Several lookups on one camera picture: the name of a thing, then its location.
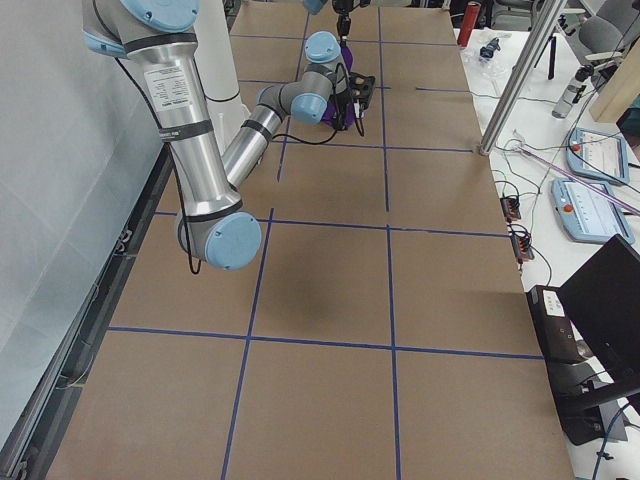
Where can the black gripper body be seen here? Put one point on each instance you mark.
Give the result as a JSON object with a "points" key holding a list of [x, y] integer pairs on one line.
{"points": [[343, 23]]}

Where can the purple microfiber towel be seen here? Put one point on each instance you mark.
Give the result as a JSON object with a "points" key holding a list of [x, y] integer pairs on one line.
{"points": [[340, 113]]}

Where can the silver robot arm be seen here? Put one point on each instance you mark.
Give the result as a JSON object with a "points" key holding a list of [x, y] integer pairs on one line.
{"points": [[343, 8], [160, 37]]}

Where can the red cylinder bottle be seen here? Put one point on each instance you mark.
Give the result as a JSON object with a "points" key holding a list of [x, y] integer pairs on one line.
{"points": [[468, 23]]}

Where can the black tripod stand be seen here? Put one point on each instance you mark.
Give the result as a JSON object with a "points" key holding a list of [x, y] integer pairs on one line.
{"points": [[552, 42]]}

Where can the pink grabber stick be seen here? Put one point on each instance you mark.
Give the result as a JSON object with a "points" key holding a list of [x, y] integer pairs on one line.
{"points": [[550, 165]]}

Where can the clear water bottle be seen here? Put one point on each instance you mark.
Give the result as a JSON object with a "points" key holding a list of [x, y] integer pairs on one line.
{"points": [[573, 92]]}

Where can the far orange connector block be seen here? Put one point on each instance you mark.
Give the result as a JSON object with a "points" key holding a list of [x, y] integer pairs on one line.
{"points": [[510, 204]]}

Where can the orange connector block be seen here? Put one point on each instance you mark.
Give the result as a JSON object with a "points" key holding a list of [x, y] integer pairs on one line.
{"points": [[521, 241], [510, 204]]}

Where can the grey office chair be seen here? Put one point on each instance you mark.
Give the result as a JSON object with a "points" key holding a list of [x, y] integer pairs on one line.
{"points": [[610, 33]]}

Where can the far teach pendant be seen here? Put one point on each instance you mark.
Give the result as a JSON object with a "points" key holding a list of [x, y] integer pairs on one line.
{"points": [[598, 156]]}

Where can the teach pendant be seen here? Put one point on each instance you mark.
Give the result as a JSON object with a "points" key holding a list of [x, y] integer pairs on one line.
{"points": [[598, 156], [586, 214]]}

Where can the wooden board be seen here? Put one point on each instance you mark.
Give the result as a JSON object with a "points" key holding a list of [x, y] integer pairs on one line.
{"points": [[621, 90]]}

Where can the near orange connector block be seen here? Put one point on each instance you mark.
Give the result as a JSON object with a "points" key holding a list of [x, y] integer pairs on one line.
{"points": [[521, 241]]}

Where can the near teach pendant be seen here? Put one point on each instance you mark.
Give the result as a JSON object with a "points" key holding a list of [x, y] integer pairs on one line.
{"points": [[586, 214]]}

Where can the black laptop on stand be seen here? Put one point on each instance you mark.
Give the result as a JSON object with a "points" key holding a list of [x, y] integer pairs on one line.
{"points": [[588, 331]]}

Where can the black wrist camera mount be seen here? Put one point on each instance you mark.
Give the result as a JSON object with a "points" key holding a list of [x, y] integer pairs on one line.
{"points": [[361, 89]]}

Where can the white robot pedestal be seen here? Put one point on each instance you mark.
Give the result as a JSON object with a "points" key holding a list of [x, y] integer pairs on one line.
{"points": [[217, 73]]}

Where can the aluminium frame post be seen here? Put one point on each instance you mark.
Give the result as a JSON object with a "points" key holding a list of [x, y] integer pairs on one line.
{"points": [[537, 38]]}

